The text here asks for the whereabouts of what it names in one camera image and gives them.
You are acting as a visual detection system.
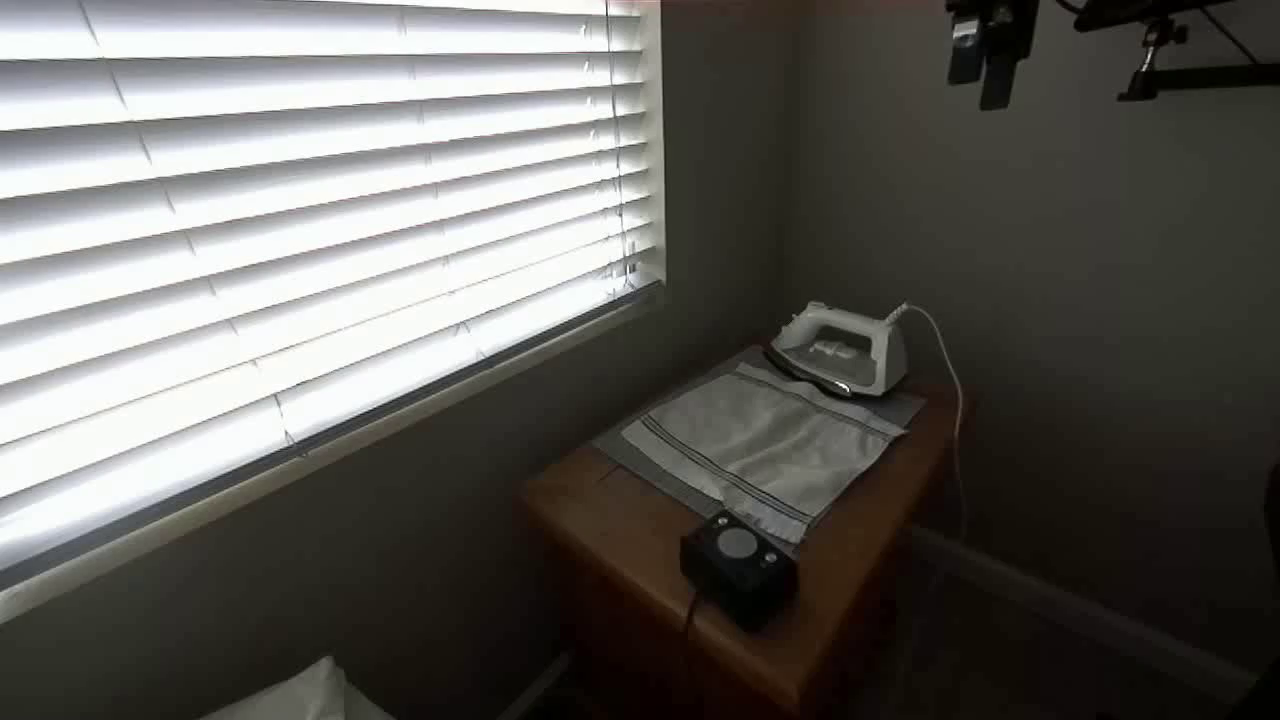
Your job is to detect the white window blinds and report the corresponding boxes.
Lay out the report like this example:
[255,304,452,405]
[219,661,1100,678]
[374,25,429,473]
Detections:
[0,0,669,563]

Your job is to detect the white window sill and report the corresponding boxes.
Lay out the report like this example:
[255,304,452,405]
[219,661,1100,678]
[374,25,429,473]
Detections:
[0,282,671,631]

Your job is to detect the black alarm clock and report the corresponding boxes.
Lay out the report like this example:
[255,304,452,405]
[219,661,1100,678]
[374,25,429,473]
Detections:
[679,507,805,631]

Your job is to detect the white clothes iron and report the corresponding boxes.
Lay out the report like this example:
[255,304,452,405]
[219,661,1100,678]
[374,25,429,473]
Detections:
[768,294,910,400]

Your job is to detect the grey woven mat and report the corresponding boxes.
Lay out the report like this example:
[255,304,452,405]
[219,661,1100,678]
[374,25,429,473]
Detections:
[590,347,933,550]

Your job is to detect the white striped towel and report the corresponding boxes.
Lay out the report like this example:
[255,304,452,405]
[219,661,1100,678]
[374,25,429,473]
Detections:
[638,361,910,528]

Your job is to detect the white iron cord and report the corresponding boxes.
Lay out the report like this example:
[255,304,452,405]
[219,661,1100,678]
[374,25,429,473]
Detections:
[883,298,972,535]

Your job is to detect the wooden nightstand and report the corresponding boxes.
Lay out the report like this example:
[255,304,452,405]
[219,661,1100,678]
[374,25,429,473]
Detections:
[515,338,972,720]

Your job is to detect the black clock power cable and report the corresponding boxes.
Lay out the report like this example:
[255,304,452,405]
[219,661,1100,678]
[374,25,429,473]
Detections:
[676,591,709,720]

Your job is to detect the white crumpled bed sheet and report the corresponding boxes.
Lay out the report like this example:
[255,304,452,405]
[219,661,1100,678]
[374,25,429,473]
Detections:
[197,653,395,720]

